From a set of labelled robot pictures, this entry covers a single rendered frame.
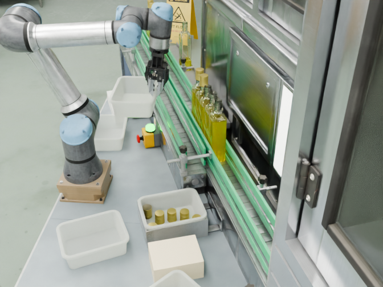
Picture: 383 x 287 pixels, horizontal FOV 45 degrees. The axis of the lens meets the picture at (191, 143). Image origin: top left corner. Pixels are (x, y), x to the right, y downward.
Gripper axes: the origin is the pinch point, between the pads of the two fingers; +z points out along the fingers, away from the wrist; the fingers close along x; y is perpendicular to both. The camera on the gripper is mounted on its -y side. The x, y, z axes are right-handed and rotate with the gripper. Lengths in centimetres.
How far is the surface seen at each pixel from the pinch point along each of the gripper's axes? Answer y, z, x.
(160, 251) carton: 56, 27, 10
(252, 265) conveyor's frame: 64, 19, 38
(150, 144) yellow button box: -13.5, 33.6, -0.6
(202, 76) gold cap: -3.8, -8.0, 17.4
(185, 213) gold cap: 36.2, 27.1, 17.2
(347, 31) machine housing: 110, -70, 27
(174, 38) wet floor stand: -320, 102, -5
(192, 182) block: 22.9, 23.2, 18.6
